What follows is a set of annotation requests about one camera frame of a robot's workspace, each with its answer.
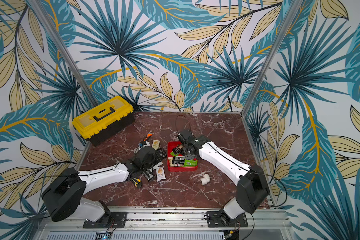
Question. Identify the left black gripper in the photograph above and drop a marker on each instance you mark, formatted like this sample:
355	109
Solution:
158	159

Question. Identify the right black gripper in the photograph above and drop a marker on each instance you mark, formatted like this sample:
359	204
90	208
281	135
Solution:
185	148

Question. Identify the beige cracker packet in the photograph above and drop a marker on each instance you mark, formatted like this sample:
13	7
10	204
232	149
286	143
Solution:
156	144

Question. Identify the black cookie packet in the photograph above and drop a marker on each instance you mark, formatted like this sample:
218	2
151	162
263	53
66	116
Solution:
149	175

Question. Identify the red storage box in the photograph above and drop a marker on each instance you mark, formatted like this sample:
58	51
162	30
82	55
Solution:
175	159

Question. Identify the white drycake cookie packet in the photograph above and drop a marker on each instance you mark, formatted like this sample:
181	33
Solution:
160	173

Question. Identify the white pipe elbow fitting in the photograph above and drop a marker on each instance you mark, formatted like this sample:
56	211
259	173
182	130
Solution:
205	179

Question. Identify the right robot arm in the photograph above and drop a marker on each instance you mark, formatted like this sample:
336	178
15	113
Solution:
251	182

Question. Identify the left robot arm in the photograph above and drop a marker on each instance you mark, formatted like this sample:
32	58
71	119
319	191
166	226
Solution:
64	197

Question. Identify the green snack packet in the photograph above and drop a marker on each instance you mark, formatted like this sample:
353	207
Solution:
190	163

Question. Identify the yellow black utility knife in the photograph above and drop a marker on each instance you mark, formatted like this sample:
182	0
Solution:
137	182

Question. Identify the yellow black toolbox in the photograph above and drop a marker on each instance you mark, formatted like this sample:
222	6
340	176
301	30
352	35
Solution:
105	120

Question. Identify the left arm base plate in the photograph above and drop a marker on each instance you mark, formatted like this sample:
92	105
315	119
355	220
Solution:
108	220

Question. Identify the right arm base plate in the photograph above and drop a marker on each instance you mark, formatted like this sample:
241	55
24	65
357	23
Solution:
218	219

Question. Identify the aluminium front rail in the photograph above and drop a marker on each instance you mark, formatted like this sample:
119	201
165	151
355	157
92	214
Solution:
173	224

